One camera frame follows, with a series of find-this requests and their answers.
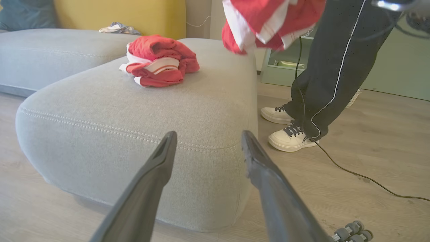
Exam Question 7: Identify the blue sofa cushion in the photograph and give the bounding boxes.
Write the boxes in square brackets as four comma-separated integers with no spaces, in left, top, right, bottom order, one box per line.
[0,0,56,32]

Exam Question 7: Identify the crumpled patterned cloth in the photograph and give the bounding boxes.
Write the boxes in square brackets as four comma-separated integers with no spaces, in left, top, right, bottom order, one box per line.
[99,22,142,36]

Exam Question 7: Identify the red clothing with white trim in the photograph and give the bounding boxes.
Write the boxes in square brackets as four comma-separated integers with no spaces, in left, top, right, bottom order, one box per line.
[221,0,327,55]

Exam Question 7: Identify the grey rounded sofa seat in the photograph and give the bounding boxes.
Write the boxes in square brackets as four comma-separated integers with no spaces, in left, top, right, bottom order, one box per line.
[15,38,259,233]

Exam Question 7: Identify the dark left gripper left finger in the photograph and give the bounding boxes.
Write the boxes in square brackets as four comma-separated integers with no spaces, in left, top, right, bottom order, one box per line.
[89,131,178,242]

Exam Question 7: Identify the red white striped clothing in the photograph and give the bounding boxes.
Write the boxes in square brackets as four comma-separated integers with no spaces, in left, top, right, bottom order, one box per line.
[119,35,200,88]

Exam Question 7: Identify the grey roller wheels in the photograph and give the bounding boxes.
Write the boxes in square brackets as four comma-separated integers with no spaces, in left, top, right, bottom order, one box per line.
[332,220,374,242]

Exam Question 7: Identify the grey long sofa section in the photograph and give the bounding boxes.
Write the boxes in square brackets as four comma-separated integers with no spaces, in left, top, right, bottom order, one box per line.
[0,28,142,98]

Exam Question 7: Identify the thin white wall cable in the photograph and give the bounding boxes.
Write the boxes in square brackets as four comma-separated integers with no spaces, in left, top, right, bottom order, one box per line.
[186,15,211,28]

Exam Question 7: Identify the woven wicker basket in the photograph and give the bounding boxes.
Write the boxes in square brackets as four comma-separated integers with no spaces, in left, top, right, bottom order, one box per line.
[345,89,363,109]

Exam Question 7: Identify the dark trousers with white stripe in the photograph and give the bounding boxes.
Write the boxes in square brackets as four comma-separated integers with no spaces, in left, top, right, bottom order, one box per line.
[284,0,402,142]

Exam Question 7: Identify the yellow sofa cushion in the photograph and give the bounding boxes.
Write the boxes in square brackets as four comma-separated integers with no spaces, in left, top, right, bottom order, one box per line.
[53,0,186,40]

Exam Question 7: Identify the pale green cabinet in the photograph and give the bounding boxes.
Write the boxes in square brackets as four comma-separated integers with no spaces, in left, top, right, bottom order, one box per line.
[260,16,430,102]

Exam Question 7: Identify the thin black floor cable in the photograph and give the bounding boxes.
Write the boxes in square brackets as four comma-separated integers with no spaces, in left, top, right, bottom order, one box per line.
[295,36,430,202]

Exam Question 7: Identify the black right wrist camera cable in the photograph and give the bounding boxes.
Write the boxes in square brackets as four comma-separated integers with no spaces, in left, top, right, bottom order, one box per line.
[351,0,430,41]

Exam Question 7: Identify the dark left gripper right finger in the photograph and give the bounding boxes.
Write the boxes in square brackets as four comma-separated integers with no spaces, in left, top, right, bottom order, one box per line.
[242,130,332,242]

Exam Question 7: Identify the white sneaker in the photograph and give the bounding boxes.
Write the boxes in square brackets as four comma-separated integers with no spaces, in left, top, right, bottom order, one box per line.
[268,125,318,153]
[261,106,295,125]

